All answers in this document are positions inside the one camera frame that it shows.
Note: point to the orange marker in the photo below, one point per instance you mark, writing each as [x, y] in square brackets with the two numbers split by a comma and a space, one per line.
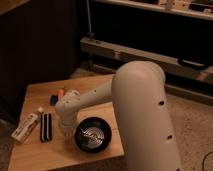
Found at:
[61, 93]

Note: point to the metal pole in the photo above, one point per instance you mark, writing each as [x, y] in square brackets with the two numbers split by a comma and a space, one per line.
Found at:
[90, 31]

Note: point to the white bottle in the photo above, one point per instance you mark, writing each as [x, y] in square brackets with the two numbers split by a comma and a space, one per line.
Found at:
[25, 128]

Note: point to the wooden table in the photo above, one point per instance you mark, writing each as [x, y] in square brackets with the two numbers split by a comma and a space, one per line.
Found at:
[33, 155]

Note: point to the black handle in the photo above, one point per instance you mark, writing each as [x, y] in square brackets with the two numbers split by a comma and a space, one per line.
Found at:
[192, 65]

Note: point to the wooden shelf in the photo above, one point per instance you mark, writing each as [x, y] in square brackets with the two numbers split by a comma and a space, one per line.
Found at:
[178, 7]

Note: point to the black ceramic bowl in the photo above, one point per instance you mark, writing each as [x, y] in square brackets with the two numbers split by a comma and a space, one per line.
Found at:
[93, 135]

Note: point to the long grey case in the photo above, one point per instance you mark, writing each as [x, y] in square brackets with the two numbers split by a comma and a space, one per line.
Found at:
[126, 54]

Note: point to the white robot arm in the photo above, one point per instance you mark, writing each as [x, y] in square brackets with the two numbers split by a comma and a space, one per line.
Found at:
[137, 92]

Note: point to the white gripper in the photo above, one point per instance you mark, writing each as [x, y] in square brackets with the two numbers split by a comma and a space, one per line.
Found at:
[68, 124]

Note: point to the black striped rectangular block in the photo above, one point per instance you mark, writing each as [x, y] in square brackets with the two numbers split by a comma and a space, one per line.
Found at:
[46, 127]

